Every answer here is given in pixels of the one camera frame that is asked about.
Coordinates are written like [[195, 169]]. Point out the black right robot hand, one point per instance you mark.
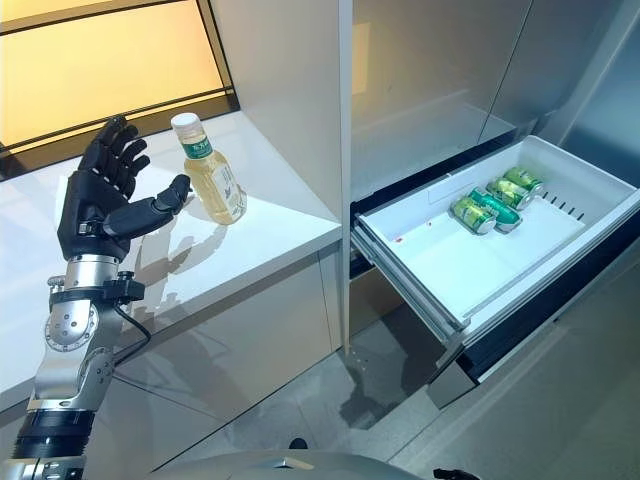
[[450, 475]]

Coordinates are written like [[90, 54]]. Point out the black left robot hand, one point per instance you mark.
[[95, 210]]

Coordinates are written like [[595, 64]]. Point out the yellow tea bottle white cap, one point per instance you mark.
[[215, 190]]

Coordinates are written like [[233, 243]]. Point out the white fridge drawer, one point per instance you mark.
[[475, 270]]

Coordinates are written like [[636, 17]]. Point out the white counter cabinet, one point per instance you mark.
[[225, 260]]

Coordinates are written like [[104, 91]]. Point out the black framed lit window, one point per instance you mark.
[[100, 65]]

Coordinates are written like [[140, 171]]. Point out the grey robot torso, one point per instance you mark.
[[300, 465]]

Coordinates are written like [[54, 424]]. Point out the tall white cabinet panel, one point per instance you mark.
[[285, 100]]

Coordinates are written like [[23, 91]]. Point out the teal green drink can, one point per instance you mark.
[[500, 212]]

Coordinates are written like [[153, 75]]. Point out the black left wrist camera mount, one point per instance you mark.
[[122, 289]]

